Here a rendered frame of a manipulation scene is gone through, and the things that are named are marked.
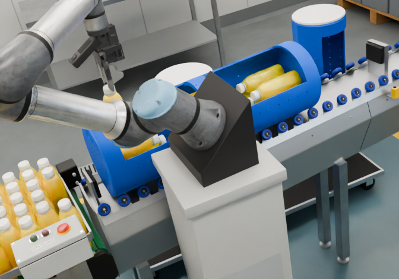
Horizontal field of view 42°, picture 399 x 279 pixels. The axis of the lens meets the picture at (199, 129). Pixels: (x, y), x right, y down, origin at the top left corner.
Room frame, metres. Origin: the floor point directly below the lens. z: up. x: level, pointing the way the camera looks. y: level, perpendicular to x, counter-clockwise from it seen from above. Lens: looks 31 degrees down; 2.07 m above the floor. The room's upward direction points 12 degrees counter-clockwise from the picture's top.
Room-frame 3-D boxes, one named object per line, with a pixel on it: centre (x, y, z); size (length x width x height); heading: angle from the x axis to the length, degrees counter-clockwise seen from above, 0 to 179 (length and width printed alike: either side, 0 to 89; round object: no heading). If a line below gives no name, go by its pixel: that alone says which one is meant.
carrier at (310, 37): (2.60, -0.74, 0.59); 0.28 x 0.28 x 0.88
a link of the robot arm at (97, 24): (1.59, 0.25, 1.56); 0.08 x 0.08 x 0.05
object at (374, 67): (2.02, -0.82, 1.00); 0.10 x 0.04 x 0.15; 22
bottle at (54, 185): (1.51, 0.54, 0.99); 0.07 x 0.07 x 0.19
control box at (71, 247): (1.16, 0.49, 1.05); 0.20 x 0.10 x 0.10; 112
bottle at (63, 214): (1.31, 0.46, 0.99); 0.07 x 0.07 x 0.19
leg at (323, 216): (1.97, -0.53, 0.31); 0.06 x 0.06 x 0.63; 22
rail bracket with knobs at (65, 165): (1.68, 0.53, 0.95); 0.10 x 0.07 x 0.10; 22
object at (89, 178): (1.51, 0.41, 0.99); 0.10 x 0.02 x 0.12; 22
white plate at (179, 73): (2.18, 0.03, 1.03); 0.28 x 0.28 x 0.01
